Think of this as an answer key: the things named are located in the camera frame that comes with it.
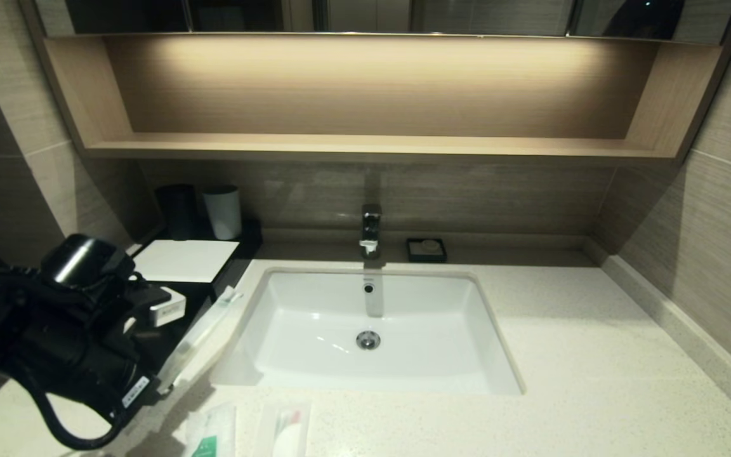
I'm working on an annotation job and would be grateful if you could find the toothbrush with wooden handle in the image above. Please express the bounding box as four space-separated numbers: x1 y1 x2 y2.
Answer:
157 286 244 394

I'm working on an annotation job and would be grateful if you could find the black cup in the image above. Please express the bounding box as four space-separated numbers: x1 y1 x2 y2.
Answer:
154 184 199 241

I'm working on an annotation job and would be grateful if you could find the black amenity box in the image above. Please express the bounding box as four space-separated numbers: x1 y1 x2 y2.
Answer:
128 219 263 312

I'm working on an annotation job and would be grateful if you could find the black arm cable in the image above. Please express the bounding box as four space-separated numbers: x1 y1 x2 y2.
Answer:
13 365 126 451

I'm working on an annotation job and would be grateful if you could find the black soap dish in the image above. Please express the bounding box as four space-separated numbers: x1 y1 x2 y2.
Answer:
406 238 447 263

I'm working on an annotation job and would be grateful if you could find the clear packet with red item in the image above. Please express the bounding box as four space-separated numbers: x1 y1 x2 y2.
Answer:
258 399 312 457

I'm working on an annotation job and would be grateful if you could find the mirror cabinet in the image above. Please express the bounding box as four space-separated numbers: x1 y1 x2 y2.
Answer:
23 0 731 40

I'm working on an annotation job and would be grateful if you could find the clear sachet with green print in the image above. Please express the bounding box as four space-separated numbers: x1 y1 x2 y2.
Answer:
185 403 237 457

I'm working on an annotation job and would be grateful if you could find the chrome faucet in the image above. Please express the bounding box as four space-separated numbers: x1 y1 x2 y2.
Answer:
359 203 384 261

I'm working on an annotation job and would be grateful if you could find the white sink basin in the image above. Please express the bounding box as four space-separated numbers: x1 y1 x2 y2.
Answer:
210 267 525 396

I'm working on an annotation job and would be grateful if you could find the white cup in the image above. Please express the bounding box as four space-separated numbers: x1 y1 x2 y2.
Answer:
202 185 242 241

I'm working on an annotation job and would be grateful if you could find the wooden wall shelf niche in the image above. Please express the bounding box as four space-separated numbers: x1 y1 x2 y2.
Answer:
45 35 725 162

